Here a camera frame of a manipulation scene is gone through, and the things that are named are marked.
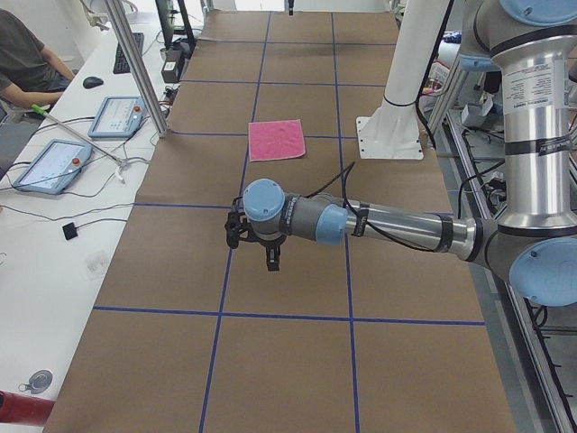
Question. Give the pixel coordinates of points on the seated person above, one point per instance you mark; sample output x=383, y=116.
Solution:
x=31, y=73

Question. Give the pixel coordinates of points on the black computer mouse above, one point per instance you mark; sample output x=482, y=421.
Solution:
x=92, y=82

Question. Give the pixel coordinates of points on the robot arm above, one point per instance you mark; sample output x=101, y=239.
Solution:
x=532, y=244

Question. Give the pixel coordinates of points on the small black square pad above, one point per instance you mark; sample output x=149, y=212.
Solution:
x=70, y=231

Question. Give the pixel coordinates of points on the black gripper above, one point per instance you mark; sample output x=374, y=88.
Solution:
x=268, y=244

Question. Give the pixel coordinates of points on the aluminium frame post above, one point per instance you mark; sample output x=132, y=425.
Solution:
x=140, y=74

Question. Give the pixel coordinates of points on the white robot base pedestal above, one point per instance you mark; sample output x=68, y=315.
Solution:
x=392, y=132

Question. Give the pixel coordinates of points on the near teach pendant tablet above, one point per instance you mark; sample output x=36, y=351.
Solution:
x=55, y=167

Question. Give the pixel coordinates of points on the black box with label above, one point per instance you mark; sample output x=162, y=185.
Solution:
x=173, y=66

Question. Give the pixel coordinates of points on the teach pendant tablet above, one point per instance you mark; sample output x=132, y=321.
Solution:
x=117, y=118
x=55, y=167

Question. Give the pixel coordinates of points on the metal rod green handle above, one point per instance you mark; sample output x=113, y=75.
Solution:
x=41, y=111

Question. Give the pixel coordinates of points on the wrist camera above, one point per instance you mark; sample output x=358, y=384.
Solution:
x=236, y=229

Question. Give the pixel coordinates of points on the far teach pendant tablet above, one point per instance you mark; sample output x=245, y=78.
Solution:
x=117, y=118

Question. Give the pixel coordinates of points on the red cylinder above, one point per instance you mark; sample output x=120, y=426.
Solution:
x=24, y=410

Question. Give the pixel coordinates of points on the pink towel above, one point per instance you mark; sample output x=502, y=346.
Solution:
x=276, y=140

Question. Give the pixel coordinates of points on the round metal disc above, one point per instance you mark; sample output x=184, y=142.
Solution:
x=38, y=383

